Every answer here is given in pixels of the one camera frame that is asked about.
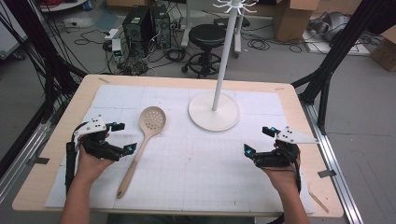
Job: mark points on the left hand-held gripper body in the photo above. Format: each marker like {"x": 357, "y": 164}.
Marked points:
{"x": 96, "y": 146}

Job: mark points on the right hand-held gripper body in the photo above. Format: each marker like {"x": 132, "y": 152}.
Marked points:
{"x": 277, "y": 157}

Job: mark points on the beige slotted spoon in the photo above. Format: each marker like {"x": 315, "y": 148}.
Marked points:
{"x": 151, "y": 132}

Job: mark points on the white hook rack stand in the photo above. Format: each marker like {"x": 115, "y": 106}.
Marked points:
{"x": 214, "y": 119}

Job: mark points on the person's right hand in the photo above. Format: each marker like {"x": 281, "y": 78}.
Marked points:
{"x": 281, "y": 175}

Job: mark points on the person's left hand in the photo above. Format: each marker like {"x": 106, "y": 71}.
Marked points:
{"x": 90, "y": 165}

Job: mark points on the white grid mat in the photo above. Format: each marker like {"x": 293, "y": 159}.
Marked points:
{"x": 202, "y": 174}

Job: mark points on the black tape piece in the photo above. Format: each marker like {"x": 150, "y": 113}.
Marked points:
{"x": 327, "y": 173}
{"x": 42, "y": 160}

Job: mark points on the thin wooden stick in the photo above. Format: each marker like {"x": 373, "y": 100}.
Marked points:
{"x": 319, "y": 202}

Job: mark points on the white device with green display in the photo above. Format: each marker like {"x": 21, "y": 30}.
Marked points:
{"x": 116, "y": 49}

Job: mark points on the white power strip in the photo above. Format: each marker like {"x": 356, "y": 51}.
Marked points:
{"x": 112, "y": 34}

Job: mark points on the large black computer tower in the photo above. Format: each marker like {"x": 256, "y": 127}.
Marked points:
{"x": 137, "y": 28}

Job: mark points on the slim black computer tower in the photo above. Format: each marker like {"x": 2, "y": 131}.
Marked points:
{"x": 162, "y": 28}

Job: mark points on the tall cardboard box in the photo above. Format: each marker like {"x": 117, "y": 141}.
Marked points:
{"x": 294, "y": 21}

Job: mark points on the white flat board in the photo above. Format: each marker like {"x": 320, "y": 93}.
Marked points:
{"x": 348, "y": 48}

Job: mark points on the black round stool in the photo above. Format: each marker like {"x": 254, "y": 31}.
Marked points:
{"x": 207, "y": 35}

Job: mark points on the white stand leg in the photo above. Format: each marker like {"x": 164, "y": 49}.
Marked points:
{"x": 186, "y": 28}

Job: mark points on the small cardboard box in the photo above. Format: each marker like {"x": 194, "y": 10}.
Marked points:
{"x": 384, "y": 51}

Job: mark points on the aluminium rail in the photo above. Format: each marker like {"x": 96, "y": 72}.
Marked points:
{"x": 21, "y": 161}
{"x": 336, "y": 174}

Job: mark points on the black metal frame strut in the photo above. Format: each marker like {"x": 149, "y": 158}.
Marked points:
{"x": 40, "y": 53}
{"x": 339, "y": 49}

